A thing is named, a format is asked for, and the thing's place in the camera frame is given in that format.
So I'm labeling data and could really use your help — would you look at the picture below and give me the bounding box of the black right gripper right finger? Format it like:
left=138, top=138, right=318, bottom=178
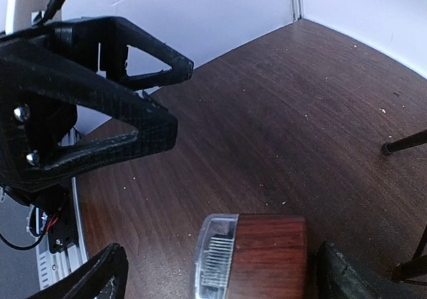
left=316, top=242, right=418, bottom=299

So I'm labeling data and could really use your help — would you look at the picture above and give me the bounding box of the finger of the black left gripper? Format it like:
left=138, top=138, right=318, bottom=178
left=48, top=16, right=193, bottom=91
left=1, top=38, right=177, bottom=194

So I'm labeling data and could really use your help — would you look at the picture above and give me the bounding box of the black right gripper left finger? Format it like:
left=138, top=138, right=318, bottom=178
left=32, top=243, right=129, bottom=298

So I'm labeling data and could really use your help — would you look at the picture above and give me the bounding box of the black perforated music stand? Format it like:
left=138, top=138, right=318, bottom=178
left=380, top=129, right=427, bottom=285

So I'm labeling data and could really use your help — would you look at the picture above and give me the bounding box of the brown wooden metronome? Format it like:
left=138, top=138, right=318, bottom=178
left=191, top=214, right=308, bottom=298

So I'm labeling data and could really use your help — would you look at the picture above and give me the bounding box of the aluminium front rail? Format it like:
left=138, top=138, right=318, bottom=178
left=35, top=125, right=151, bottom=292

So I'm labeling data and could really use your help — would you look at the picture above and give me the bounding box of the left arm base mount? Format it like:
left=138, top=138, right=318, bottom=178
left=27, top=194, right=78, bottom=254

